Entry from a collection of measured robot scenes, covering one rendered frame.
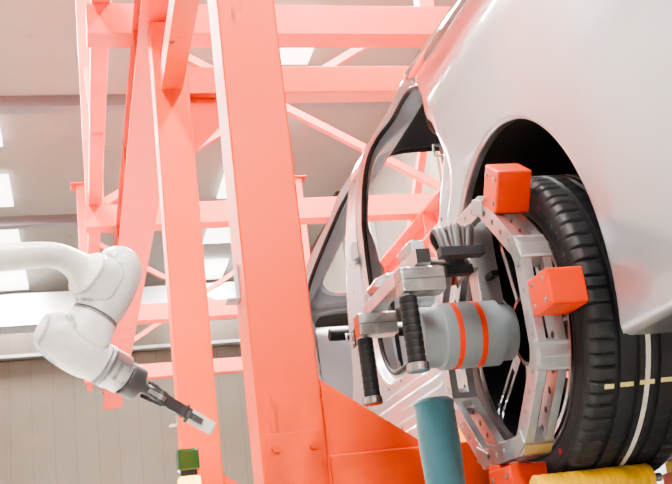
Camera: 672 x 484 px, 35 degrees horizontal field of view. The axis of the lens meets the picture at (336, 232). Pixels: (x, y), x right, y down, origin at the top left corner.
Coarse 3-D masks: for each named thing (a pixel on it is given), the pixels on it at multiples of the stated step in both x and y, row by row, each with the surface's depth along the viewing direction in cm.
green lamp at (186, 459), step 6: (180, 450) 196; (186, 450) 196; (192, 450) 196; (198, 450) 197; (180, 456) 195; (186, 456) 196; (192, 456) 196; (198, 456) 196; (180, 462) 195; (186, 462) 195; (192, 462) 196; (198, 462) 196; (180, 468) 195; (186, 468) 195; (192, 468) 195; (198, 468) 196
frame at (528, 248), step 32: (512, 224) 216; (512, 256) 205; (544, 256) 203; (448, 288) 245; (544, 352) 196; (448, 384) 244; (480, 416) 237; (544, 416) 205; (480, 448) 227; (512, 448) 211; (544, 448) 206
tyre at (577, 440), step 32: (544, 192) 212; (576, 192) 212; (544, 224) 211; (576, 224) 203; (576, 256) 199; (608, 288) 198; (576, 320) 199; (608, 320) 196; (576, 352) 200; (608, 352) 195; (640, 352) 197; (480, 384) 248; (576, 384) 200; (608, 384) 196; (640, 384) 198; (576, 416) 201; (608, 416) 198; (576, 448) 202; (608, 448) 203; (640, 448) 207
